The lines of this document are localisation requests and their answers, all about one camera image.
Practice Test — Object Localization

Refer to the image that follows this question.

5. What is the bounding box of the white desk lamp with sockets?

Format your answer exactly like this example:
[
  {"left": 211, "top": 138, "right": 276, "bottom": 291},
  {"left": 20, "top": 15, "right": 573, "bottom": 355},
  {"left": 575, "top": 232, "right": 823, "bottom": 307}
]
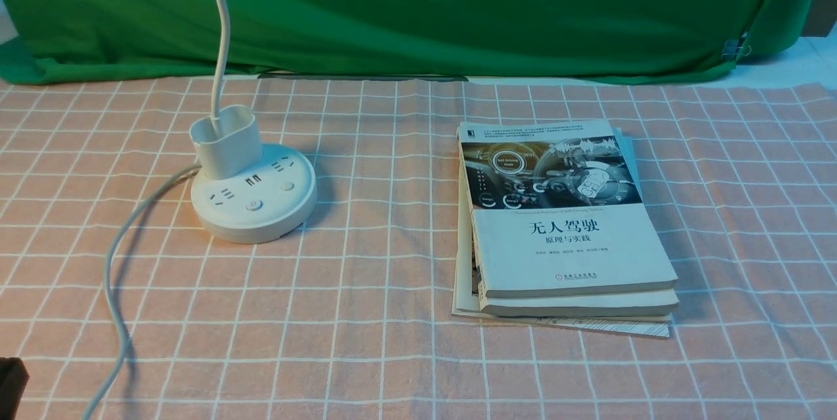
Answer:
[{"left": 189, "top": 0, "right": 317, "bottom": 244}]

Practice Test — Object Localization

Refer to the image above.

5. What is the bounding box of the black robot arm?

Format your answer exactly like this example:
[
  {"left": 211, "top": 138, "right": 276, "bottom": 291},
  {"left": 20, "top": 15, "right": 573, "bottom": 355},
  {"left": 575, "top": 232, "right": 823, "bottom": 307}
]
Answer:
[{"left": 0, "top": 357, "right": 29, "bottom": 419}]

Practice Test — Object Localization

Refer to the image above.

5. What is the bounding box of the top book self-driving cover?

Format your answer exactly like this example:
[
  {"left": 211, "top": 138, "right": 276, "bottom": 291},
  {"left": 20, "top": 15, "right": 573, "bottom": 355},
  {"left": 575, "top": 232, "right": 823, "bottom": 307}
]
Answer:
[{"left": 458, "top": 120, "right": 679, "bottom": 299}]

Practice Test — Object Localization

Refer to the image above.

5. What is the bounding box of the middle white book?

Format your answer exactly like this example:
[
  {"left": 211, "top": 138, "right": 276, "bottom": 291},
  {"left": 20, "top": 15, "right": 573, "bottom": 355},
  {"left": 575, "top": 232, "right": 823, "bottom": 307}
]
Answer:
[{"left": 466, "top": 127, "right": 680, "bottom": 318}]

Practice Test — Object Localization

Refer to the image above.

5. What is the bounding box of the metal binder clip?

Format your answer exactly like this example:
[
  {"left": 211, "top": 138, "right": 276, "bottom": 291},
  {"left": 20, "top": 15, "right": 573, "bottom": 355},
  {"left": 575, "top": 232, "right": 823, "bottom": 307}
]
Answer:
[{"left": 721, "top": 32, "right": 751, "bottom": 62}]

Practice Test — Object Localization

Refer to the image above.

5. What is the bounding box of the green backdrop cloth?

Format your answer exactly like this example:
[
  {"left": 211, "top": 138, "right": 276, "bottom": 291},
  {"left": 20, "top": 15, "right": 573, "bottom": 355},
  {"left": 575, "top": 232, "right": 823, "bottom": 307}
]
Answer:
[{"left": 2, "top": 0, "right": 812, "bottom": 85}]

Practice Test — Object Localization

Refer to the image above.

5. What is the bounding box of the white lamp power cable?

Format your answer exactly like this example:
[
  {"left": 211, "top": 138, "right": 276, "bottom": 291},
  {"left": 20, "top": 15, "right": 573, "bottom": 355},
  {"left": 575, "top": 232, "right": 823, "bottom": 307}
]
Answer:
[{"left": 81, "top": 165, "right": 202, "bottom": 420}]

